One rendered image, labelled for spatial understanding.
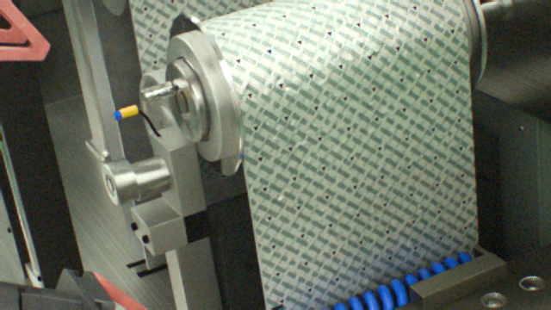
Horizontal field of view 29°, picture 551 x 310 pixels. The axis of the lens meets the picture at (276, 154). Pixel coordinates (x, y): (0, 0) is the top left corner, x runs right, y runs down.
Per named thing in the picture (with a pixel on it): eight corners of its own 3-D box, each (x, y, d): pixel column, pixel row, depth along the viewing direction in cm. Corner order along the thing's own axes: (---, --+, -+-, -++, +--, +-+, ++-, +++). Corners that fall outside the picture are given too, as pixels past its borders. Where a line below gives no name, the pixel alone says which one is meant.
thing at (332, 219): (270, 338, 100) (243, 163, 92) (476, 254, 109) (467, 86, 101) (273, 341, 100) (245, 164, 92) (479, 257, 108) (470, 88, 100)
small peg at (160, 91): (139, 96, 95) (139, 86, 94) (168, 87, 96) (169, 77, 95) (145, 108, 95) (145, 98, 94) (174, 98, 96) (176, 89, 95)
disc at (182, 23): (183, 142, 104) (157, -3, 98) (188, 141, 105) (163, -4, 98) (250, 201, 92) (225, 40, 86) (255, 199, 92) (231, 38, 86)
